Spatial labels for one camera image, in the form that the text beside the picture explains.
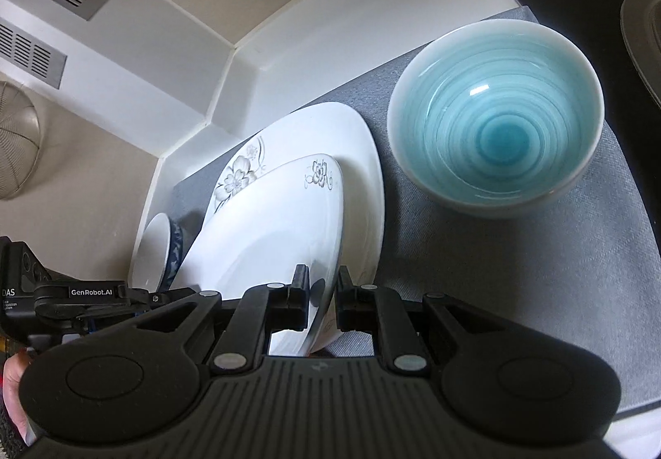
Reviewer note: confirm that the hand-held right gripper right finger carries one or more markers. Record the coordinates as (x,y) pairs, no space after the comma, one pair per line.
(345,304)

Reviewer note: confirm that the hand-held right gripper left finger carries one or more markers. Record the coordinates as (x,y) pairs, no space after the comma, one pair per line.
(300,300)

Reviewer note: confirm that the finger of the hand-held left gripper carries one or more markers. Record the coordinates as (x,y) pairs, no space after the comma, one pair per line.
(88,295)

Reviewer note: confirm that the small white floral plate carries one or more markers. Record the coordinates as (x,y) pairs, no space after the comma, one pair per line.
(268,242)

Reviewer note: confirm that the blue patterned white bowl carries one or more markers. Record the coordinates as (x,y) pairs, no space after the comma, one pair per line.
(152,252)

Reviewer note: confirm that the large white floral plate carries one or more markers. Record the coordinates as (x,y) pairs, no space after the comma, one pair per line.
(310,133)

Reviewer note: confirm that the teal glazed white bowl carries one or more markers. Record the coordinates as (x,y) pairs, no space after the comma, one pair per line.
(490,213)

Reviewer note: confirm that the stack of white plates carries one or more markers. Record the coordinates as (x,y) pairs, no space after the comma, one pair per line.
(495,128)

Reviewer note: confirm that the person's left hand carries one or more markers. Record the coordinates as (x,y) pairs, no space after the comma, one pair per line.
(13,386)

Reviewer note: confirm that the metal mesh strainer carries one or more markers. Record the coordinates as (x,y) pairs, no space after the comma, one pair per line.
(18,139)

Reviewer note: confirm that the grey drying mat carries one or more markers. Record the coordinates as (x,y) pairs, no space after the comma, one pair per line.
(516,283)

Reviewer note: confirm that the small grey vent grille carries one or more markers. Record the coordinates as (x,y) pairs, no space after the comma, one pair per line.
(31,53)

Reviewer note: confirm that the gas stove burner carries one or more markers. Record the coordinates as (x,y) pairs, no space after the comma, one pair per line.
(568,9)

